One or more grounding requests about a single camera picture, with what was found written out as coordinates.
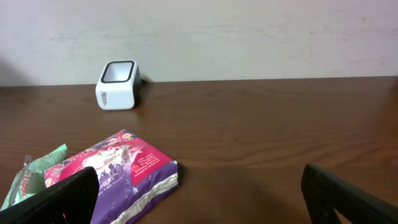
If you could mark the white barcode scanner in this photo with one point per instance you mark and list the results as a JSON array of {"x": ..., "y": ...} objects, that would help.
[{"x": 118, "y": 86}]

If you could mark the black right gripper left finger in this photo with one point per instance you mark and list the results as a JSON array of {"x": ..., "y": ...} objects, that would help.
[{"x": 71, "y": 200}]

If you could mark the green wipes packet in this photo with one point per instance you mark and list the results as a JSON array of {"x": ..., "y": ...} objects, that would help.
[{"x": 30, "y": 179}]

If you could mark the purple red pad packet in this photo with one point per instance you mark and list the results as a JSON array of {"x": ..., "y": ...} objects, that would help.
[{"x": 133, "y": 176}]

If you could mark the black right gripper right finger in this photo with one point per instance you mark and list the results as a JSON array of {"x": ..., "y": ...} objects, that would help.
[{"x": 326, "y": 195}]

